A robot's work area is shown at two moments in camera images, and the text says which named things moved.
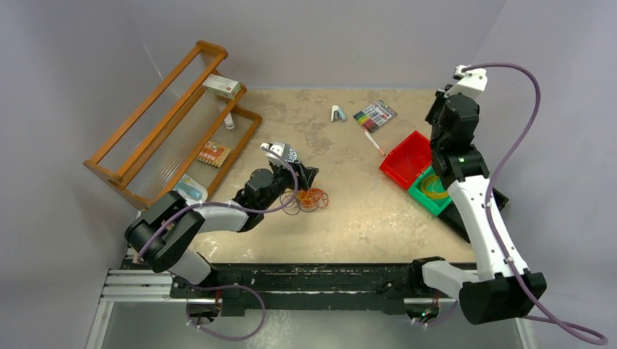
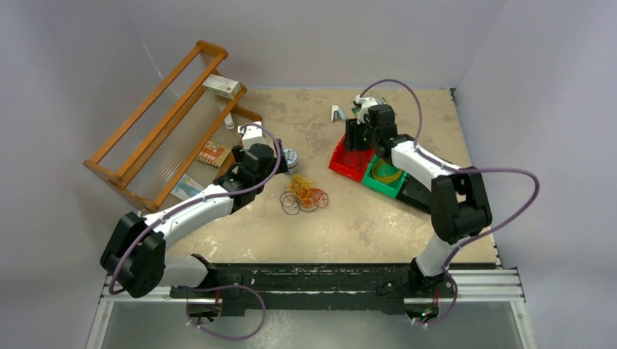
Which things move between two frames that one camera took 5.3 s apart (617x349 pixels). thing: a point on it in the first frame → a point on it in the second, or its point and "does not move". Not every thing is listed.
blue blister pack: (192, 192) does not move
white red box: (225, 86) does not move
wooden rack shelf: (180, 139) does not move
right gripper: (440, 95) → (352, 135)
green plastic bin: (431, 203) → (383, 176)
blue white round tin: (292, 155) does not move
